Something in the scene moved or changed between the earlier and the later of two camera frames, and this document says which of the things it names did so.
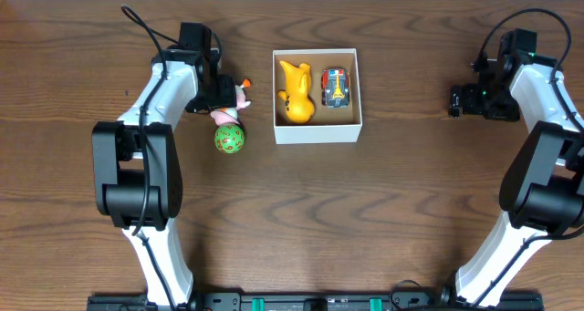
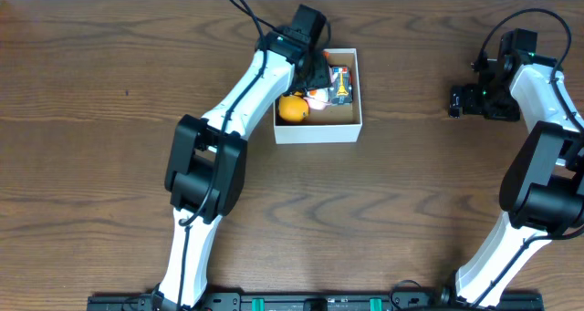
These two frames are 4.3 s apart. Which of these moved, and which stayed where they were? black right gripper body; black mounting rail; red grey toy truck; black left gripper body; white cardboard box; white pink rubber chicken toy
Moved: white pink rubber chicken toy; black left gripper body
Stayed: black right gripper body; white cardboard box; black mounting rail; red grey toy truck
